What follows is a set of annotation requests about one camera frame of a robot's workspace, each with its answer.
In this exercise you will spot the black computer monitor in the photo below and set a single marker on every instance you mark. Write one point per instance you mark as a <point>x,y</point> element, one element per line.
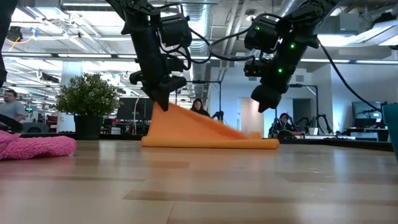
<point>133,109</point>
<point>367,109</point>

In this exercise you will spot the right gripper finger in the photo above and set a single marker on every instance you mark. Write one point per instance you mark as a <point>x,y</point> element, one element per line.
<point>264,104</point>
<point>276,97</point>

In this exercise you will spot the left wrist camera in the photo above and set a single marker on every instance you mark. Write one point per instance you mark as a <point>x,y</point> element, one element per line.
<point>174,65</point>

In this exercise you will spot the person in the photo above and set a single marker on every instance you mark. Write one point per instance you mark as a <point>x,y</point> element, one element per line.
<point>12,109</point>
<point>199,109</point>
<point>281,124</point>

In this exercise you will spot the teal plastic bin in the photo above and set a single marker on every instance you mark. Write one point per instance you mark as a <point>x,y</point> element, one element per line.
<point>391,130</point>

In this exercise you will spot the pink microfiber towel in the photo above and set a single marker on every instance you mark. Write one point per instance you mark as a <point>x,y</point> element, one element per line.
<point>34,146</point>

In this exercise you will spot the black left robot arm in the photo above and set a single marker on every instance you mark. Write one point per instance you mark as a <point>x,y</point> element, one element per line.
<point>140,18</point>

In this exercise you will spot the black aluminium table frame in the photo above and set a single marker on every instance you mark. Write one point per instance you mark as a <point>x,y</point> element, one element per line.
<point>342,143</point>

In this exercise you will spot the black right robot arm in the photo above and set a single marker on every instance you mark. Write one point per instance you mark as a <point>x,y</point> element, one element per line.
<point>311,15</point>

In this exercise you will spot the orange microfiber towel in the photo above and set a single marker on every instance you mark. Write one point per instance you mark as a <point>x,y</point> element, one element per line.
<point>192,133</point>

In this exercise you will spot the potted green plant black pot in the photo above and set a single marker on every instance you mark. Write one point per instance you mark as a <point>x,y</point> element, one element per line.
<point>87,96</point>

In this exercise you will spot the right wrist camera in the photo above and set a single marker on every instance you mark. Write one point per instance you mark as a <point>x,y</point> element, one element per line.
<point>253,68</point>

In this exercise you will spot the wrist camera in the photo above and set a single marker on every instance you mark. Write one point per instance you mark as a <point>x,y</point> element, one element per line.
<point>253,68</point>
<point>174,65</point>

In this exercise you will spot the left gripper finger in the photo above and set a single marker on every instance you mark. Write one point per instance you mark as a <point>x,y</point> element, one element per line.
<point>154,96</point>
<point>164,99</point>

